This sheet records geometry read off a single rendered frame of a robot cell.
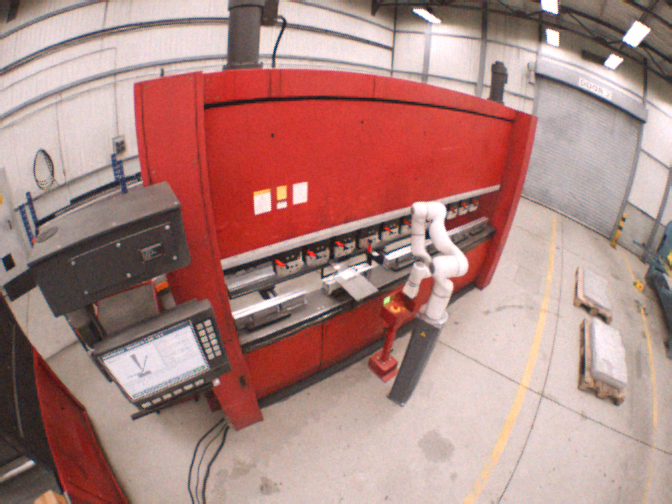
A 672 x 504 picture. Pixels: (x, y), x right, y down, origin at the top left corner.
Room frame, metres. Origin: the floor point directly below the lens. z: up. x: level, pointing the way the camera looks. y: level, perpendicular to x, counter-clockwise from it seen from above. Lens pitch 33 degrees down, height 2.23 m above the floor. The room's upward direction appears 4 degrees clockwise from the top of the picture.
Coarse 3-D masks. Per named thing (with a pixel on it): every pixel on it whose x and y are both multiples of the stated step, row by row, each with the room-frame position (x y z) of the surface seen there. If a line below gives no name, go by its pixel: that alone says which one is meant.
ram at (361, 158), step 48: (240, 144) 1.24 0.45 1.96; (288, 144) 1.38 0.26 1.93; (336, 144) 1.55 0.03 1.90; (384, 144) 1.76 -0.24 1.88; (432, 144) 2.04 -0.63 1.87; (480, 144) 2.49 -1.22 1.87; (240, 192) 1.23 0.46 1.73; (288, 192) 1.38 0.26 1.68; (336, 192) 1.56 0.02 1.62; (384, 192) 1.79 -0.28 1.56; (432, 192) 2.11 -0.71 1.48; (480, 192) 2.63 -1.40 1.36; (240, 240) 1.22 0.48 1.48
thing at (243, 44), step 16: (240, 0) 1.30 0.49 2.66; (256, 0) 1.33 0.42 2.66; (272, 0) 1.41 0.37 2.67; (240, 16) 1.31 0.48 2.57; (256, 16) 1.35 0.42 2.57; (272, 16) 1.42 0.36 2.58; (240, 32) 1.31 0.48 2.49; (256, 32) 1.35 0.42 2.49; (240, 48) 1.31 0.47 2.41; (256, 48) 1.36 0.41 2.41; (240, 64) 1.29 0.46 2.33; (256, 64) 1.33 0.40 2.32; (272, 64) 1.62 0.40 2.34
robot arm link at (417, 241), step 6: (414, 234) 1.66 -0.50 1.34; (420, 234) 1.66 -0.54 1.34; (414, 240) 1.65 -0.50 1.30; (420, 240) 1.64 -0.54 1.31; (414, 246) 1.63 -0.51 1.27; (420, 246) 1.62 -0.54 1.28; (414, 252) 1.62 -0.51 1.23; (420, 252) 1.61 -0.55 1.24; (426, 258) 1.62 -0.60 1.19; (426, 264) 1.63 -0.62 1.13; (426, 270) 1.58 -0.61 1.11; (426, 276) 1.57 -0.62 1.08
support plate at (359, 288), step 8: (352, 272) 1.67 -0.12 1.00; (336, 280) 1.57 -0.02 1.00; (344, 280) 1.57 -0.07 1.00; (352, 280) 1.58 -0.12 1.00; (360, 280) 1.58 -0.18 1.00; (344, 288) 1.49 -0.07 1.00; (352, 288) 1.50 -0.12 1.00; (360, 288) 1.50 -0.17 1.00; (368, 288) 1.51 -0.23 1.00; (376, 288) 1.51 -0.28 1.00; (352, 296) 1.42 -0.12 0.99; (360, 296) 1.42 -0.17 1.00
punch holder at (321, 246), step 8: (320, 240) 1.50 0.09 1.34; (328, 240) 1.53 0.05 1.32; (304, 248) 1.48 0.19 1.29; (312, 248) 1.47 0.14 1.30; (320, 248) 1.50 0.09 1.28; (328, 248) 1.54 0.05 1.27; (304, 256) 1.49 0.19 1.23; (312, 256) 1.47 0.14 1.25; (320, 256) 1.50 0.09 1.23; (328, 256) 1.53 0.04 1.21; (312, 264) 1.47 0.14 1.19
